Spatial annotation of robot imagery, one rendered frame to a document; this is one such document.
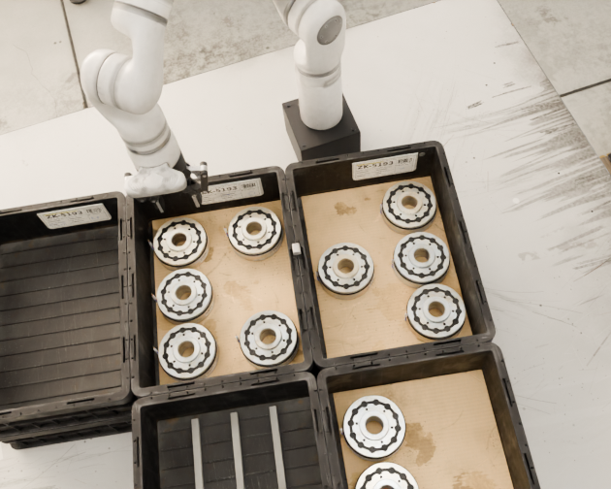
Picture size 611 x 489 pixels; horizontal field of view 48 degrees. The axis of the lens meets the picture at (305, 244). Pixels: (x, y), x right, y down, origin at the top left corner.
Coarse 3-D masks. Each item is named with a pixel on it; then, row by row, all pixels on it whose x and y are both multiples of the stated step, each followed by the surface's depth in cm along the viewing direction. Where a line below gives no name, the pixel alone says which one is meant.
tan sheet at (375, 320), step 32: (352, 192) 137; (384, 192) 136; (320, 224) 134; (352, 224) 134; (384, 224) 133; (320, 256) 131; (384, 256) 130; (320, 288) 128; (384, 288) 127; (352, 320) 125; (384, 320) 124; (352, 352) 122
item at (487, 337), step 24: (408, 144) 129; (432, 144) 129; (288, 168) 128; (288, 192) 126; (456, 192) 124; (456, 216) 121; (480, 288) 115; (312, 312) 117; (312, 336) 113; (480, 336) 111; (336, 360) 111; (360, 360) 111
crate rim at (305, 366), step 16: (224, 176) 129; (240, 176) 128; (256, 176) 129; (128, 208) 127; (288, 208) 125; (128, 224) 126; (288, 224) 123; (128, 240) 124; (288, 240) 122; (128, 256) 123; (128, 272) 121; (128, 288) 120; (304, 304) 116; (304, 320) 115; (304, 336) 114; (304, 352) 112; (272, 368) 111; (288, 368) 111; (304, 368) 111; (176, 384) 111; (192, 384) 111; (208, 384) 111
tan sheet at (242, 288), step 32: (160, 224) 137; (224, 224) 136; (224, 256) 132; (288, 256) 131; (224, 288) 129; (256, 288) 129; (288, 288) 128; (160, 320) 127; (224, 320) 127; (192, 352) 124; (224, 352) 124; (160, 384) 122
